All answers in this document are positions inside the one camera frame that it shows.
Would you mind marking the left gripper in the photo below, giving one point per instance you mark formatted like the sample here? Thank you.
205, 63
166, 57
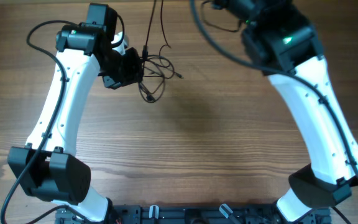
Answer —
133, 74

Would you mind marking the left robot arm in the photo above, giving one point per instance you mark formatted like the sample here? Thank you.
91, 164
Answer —
46, 167

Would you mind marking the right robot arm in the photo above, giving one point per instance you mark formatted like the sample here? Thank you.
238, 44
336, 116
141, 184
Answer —
283, 44

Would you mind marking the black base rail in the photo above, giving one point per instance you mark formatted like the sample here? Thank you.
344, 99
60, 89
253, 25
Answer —
258, 214

